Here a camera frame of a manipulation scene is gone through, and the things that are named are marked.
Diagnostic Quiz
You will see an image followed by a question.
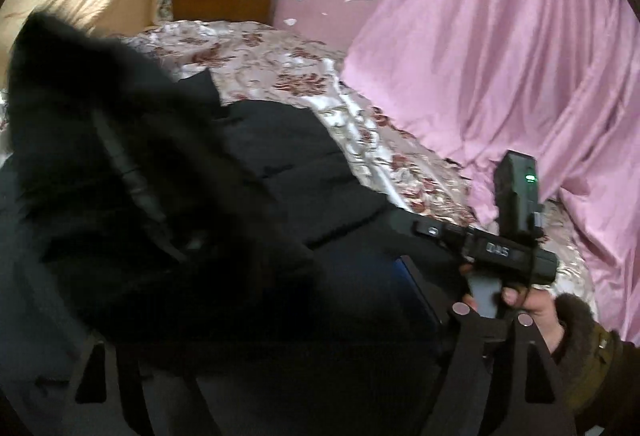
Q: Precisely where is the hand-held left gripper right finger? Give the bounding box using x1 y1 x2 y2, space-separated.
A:
398 255 578 436

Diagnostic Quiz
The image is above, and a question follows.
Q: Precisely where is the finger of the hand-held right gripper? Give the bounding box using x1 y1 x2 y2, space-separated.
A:
382 207 468 262

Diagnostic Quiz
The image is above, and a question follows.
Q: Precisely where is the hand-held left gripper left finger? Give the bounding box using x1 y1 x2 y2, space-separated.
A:
61 338 223 436

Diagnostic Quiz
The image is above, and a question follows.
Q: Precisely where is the black padded coat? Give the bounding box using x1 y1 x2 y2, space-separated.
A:
0 11 481 436

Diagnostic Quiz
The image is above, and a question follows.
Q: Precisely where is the person's right hand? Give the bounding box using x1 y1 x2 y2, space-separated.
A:
459 263 567 357

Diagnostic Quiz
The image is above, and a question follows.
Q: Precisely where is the pink curtain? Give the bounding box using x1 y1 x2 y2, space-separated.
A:
340 0 640 347

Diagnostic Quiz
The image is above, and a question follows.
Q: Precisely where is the floral satin bedspread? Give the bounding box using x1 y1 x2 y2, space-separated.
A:
0 18 598 317

